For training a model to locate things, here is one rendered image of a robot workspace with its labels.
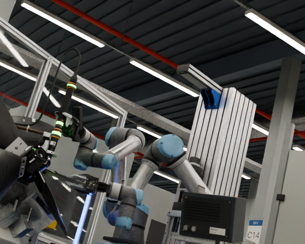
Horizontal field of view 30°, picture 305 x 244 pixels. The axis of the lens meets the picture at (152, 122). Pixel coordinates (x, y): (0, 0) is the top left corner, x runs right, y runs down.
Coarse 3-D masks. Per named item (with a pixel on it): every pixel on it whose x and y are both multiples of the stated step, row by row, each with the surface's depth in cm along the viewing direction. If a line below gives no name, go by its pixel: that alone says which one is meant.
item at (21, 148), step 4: (16, 140) 255; (20, 140) 256; (12, 144) 254; (16, 144) 255; (24, 144) 257; (8, 148) 253; (12, 148) 254; (20, 148) 256; (24, 148) 257; (12, 152) 254; (16, 152) 255; (20, 152) 256
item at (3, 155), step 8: (0, 152) 229; (8, 152) 234; (0, 160) 228; (8, 160) 234; (16, 160) 241; (0, 168) 228; (8, 168) 233; (16, 168) 241; (0, 176) 228; (8, 176) 235; (16, 176) 243; (8, 184) 236; (0, 192) 228
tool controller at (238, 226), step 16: (192, 192) 253; (192, 208) 251; (208, 208) 247; (224, 208) 243; (240, 208) 245; (192, 224) 250; (208, 224) 246; (224, 224) 242; (240, 224) 245; (224, 240) 241; (240, 240) 245
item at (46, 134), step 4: (44, 132) 269; (44, 136) 268; (48, 136) 268; (44, 140) 270; (48, 140) 268; (44, 144) 267; (48, 144) 269; (44, 148) 267; (48, 152) 264; (52, 152) 264; (52, 156) 269; (56, 156) 267
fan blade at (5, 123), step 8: (0, 104) 255; (0, 112) 254; (8, 112) 256; (0, 120) 252; (8, 120) 255; (0, 128) 252; (8, 128) 254; (16, 128) 256; (0, 136) 251; (8, 136) 253; (16, 136) 255; (0, 144) 251; (8, 144) 253
